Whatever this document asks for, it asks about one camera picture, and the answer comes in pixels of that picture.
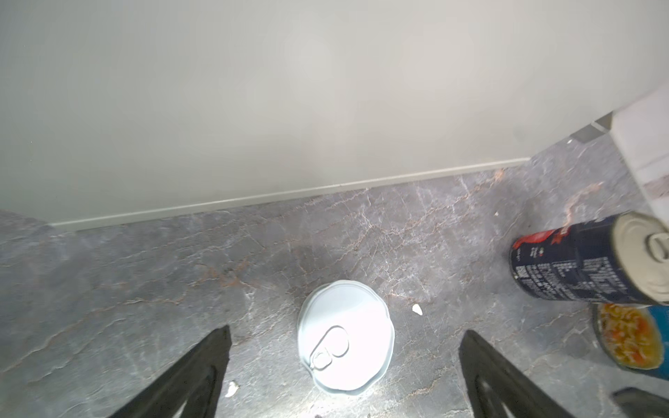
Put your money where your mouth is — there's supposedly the blue corn label can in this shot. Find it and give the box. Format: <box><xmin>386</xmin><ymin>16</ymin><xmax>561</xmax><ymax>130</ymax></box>
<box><xmin>592</xmin><ymin>304</ymin><xmax>668</xmax><ymax>381</ymax></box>

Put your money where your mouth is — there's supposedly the grey metal cabinet counter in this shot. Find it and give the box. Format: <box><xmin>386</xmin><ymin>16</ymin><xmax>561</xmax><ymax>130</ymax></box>
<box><xmin>1</xmin><ymin>1</ymin><xmax>668</xmax><ymax>230</ymax></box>

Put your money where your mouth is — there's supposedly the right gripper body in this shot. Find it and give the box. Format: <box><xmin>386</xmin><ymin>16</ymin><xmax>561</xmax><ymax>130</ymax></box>
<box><xmin>612</xmin><ymin>388</ymin><xmax>669</xmax><ymax>418</ymax></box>

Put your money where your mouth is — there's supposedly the black label can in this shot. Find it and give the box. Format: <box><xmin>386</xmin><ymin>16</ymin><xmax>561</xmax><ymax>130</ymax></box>
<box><xmin>510</xmin><ymin>212</ymin><xmax>668</xmax><ymax>306</ymax></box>

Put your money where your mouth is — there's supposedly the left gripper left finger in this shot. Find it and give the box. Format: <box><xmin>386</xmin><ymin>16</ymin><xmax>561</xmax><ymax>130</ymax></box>
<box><xmin>113</xmin><ymin>325</ymin><xmax>232</xmax><ymax>417</ymax></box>

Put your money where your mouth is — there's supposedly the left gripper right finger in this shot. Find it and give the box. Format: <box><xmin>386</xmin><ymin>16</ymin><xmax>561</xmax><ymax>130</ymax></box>
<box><xmin>458</xmin><ymin>329</ymin><xmax>571</xmax><ymax>417</ymax></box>

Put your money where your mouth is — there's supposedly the teal label can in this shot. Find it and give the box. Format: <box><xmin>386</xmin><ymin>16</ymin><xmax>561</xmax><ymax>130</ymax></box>
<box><xmin>297</xmin><ymin>280</ymin><xmax>395</xmax><ymax>396</ymax></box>

